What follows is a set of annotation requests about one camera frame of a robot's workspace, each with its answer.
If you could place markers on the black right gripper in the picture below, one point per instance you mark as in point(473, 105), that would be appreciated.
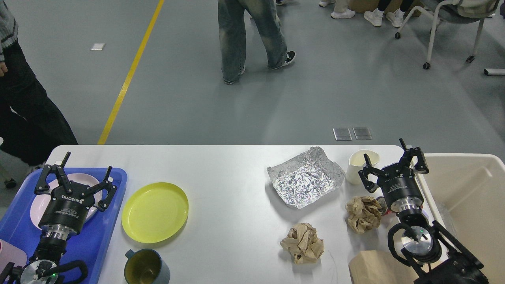
point(402, 189)

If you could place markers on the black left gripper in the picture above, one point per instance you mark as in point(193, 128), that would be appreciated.
point(70, 203)

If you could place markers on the yellow plate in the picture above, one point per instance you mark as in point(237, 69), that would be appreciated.
point(155, 212)

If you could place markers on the grey mug yellow inside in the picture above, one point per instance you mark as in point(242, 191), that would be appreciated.
point(146, 266)

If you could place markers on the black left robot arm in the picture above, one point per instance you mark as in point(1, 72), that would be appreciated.
point(44, 266)

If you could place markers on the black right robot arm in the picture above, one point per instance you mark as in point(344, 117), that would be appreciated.
point(430, 249)

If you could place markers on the crushed red can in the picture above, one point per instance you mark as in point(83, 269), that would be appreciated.
point(384, 207)

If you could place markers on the pink plate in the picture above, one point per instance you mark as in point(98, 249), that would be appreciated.
point(41, 201)

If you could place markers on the white paper cup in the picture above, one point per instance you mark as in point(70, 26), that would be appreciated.
point(357, 162)

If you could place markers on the crumpled brown paper ball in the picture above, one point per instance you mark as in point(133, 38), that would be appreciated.
point(364, 214)
point(303, 244)

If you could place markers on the floor socket plate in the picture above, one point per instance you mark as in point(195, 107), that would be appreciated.
point(362, 133)
point(342, 134)

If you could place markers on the blue plastic tray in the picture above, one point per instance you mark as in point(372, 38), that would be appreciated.
point(90, 246)

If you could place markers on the beige plastic bin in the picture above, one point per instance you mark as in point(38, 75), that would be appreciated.
point(466, 192)

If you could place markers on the person in black clothes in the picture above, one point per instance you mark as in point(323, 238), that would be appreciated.
point(31, 124)

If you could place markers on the brown paper bag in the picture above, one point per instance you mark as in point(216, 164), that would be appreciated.
point(379, 267)

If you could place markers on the pink cup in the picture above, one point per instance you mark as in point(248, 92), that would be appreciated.
point(10, 253)

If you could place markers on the crumpled aluminium foil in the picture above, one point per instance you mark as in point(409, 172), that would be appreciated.
point(305, 178)

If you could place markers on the white bar on floor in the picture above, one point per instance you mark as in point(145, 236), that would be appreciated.
point(494, 71)

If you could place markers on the white paper on floor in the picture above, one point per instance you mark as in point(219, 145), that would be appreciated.
point(97, 46)

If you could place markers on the seated person white sneakers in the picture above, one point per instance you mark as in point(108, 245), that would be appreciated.
point(375, 17)

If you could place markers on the white office chair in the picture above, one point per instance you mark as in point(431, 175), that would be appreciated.
point(456, 12)

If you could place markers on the person in blue jeans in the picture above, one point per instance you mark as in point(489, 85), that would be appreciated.
point(233, 36)

